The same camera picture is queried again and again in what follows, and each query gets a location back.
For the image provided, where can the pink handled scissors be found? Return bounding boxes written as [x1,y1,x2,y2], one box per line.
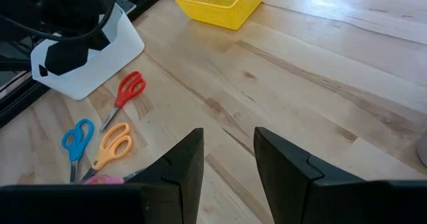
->
[83,169,145,185]

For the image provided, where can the yellow plastic mesh basket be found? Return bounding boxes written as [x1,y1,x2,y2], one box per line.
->
[170,0,266,31]

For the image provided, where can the red handled scissors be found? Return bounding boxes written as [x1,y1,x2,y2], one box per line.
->
[99,70,147,133]

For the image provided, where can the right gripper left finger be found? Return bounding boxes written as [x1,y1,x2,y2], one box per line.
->
[0,127,205,224]

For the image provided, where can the blue handled scissors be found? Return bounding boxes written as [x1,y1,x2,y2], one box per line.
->
[61,118,95,184]

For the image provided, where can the white plastic bin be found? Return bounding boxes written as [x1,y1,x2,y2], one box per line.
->
[30,3,146,101]

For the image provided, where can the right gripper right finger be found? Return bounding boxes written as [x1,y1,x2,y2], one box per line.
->
[253,126,427,224]

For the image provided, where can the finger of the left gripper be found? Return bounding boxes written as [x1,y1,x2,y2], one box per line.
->
[87,29,112,52]
[44,40,90,77]

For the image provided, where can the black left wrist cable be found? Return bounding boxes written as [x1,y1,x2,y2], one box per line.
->
[0,0,118,42]

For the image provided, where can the orange handled scissors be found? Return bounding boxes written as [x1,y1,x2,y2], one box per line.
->
[79,122,133,183]

